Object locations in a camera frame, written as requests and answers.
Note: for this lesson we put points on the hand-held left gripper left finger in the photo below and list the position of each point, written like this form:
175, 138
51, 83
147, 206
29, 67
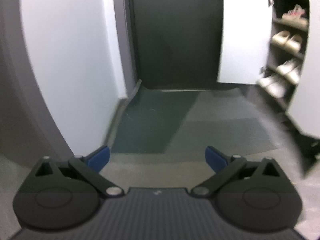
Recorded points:
98, 156

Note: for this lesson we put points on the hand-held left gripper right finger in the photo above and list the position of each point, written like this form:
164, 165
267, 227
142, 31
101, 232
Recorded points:
215, 158

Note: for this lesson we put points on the white chunky sneaker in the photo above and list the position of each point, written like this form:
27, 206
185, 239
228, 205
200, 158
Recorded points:
277, 89
268, 80

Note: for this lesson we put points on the white sneaker grey side patch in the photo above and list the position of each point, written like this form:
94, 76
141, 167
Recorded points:
295, 75

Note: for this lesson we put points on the white perforated-toe sneaker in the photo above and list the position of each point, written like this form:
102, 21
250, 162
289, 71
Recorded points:
286, 67

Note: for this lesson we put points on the cream clog brown insole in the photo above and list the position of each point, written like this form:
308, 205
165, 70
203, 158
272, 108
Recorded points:
280, 38
294, 43

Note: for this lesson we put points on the grey shoe cabinet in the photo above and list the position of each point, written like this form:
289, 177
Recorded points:
291, 23

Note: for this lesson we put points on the grey green floor mat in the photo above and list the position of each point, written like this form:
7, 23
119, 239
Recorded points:
150, 120

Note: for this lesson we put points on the metal cabinet hinge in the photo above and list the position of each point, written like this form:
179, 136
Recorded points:
270, 2
263, 70

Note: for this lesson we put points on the dark entrance door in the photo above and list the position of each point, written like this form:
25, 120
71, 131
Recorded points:
175, 30

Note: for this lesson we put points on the red white sneaker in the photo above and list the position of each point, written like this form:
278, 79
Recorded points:
295, 13

